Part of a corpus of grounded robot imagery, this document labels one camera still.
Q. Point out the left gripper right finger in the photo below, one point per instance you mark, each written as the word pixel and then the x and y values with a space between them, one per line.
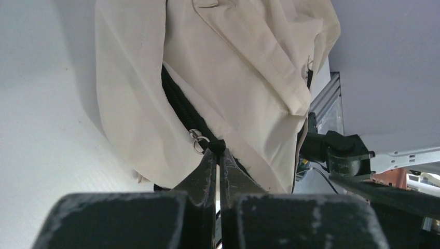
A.
pixel 252 218

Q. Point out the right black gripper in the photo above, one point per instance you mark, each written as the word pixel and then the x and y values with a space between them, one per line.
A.
pixel 401 213

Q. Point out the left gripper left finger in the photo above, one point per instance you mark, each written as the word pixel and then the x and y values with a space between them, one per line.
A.
pixel 183 217

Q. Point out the beige canvas student bag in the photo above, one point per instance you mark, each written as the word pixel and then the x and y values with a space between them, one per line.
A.
pixel 242 65

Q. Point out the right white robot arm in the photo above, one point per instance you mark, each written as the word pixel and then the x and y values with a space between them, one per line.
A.
pixel 359 157

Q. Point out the orange perforated crate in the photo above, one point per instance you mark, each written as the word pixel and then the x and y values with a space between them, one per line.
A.
pixel 394 178

